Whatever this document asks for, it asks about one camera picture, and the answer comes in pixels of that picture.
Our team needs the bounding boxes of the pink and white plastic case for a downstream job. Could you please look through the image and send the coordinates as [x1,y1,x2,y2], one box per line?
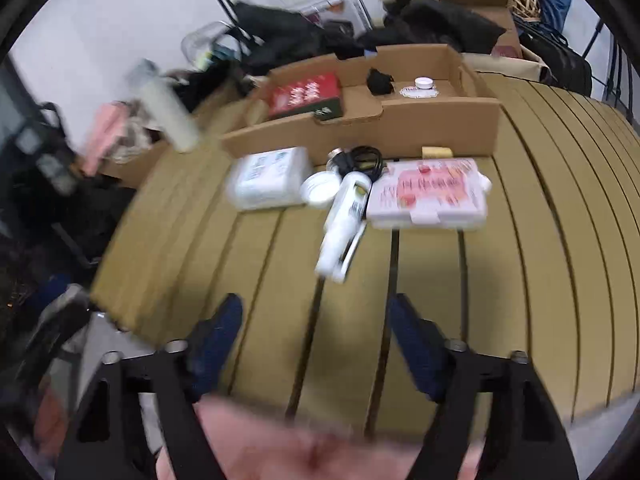
[364,157,494,231]

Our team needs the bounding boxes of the red box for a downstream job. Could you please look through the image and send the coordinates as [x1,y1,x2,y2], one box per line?
[266,72,346,123]

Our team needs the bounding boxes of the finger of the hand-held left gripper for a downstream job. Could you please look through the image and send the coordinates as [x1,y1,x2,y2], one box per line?
[17,282,93,381]

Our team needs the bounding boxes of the white thermos bottle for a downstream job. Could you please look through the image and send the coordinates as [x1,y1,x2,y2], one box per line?
[124,58,201,154]

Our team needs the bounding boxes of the black jacket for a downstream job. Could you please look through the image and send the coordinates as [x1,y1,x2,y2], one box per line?
[382,0,507,54]

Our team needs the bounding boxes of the black bag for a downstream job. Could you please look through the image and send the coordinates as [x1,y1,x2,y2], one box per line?
[234,2,366,77]

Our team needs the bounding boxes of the beige cloth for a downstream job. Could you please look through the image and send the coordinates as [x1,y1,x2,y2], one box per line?
[112,100,168,163]

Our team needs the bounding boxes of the black cable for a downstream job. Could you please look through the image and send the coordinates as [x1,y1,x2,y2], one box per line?
[340,145,386,179]

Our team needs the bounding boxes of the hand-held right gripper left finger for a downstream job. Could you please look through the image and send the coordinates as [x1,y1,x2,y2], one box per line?
[54,292,244,480]

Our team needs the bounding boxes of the beige tote bag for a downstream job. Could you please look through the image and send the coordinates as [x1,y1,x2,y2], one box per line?
[464,52,552,84]

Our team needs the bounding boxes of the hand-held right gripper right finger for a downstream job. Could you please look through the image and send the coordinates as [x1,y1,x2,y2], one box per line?
[389,292,581,480]

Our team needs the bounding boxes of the black backpack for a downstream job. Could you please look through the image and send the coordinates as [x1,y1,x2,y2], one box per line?
[516,17,594,97]

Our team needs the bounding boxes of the black camera tripod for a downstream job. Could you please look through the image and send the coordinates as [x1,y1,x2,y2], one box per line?
[581,17,640,113]

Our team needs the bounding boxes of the pink hoodie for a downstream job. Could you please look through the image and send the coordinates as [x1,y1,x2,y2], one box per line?
[155,394,483,480]

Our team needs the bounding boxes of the white wire rack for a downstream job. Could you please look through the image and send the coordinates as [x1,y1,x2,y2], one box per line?
[180,20,242,69]

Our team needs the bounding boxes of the small white jar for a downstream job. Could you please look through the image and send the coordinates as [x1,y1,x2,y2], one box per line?
[399,76,440,100]

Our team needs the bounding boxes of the printed product box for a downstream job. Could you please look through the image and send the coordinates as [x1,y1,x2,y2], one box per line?
[272,0,374,32]

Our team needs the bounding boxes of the black folding chair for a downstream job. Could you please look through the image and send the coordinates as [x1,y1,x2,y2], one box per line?
[0,57,137,273]

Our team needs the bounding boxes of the pink bag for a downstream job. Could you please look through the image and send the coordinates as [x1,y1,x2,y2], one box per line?
[81,102,132,174]

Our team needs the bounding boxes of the cardboard tray box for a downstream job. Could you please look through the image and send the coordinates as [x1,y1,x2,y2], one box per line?
[220,44,501,166]

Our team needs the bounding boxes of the small black object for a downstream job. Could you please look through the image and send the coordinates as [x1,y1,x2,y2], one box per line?
[367,67,395,96]

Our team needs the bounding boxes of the wide white round jar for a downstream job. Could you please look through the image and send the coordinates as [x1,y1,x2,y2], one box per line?
[299,170,344,210]

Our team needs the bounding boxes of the large open cardboard box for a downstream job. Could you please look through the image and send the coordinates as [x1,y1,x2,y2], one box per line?
[99,137,173,189]

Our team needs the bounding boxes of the white tissue pack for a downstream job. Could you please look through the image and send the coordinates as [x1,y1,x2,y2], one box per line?
[226,147,312,212]

